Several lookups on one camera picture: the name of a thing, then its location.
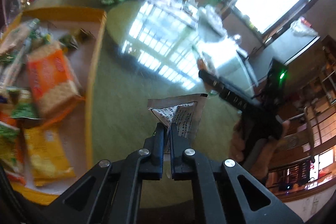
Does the yellow snack bag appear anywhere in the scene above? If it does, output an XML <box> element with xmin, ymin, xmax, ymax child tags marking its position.
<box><xmin>23</xmin><ymin>126</ymin><xmax>75</xmax><ymax>187</ymax></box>

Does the silver triangular snack packet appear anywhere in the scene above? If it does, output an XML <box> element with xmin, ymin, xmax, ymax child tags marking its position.
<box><xmin>147</xmin><ymin>93</ymin><xmax>208</xmax><ymax>141</ymax></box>

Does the green pea snack packet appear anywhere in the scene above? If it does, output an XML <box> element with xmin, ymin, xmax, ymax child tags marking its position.
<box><xmin>11</xmin><ymin>89</ymin><xmax>39</xmax><ymax>120</ymax></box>

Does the orange cracker pack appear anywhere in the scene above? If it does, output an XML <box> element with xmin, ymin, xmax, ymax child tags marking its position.
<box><xmin>27</xmin><ymin>40</ymin><xmax>84</xmax><ymax>122</ymax></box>

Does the small orange snack pack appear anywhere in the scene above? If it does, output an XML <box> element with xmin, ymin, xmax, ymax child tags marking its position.
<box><xmin>197</xmin><ymin>52</ymin><xmax>218</xmax><ymax>76</ymax></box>

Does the grey cabinet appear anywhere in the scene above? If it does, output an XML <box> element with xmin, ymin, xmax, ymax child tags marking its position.
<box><xmin>248</xmin><ymin>28</ymin><xmax>319</xmax><ymax>82</ymax></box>

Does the white plastic bag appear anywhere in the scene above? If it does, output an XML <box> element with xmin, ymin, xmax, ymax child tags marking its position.
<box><xmin>198</xmin><ymin>5</ymin><xmax>227</xmax><ymax>37</ymax></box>

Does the yellow cardboard tray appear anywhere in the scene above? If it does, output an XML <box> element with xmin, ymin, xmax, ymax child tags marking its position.
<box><xmin>1</xmin><ymin>7</ymin><xmax>106</xmax><ymax>205</ymax></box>

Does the paper mat on table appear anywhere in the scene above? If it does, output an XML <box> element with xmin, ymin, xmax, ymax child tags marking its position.
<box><xmin>145</xmin><ymin>0</ymin><xmax>199</xmax><ymax>30</ymax></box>

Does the clear glass pitcher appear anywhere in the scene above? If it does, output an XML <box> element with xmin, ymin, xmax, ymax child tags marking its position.
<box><xmin>2</xmin><ymin>0</ymin><xmax>22</xmax><ymax>27</ymax></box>

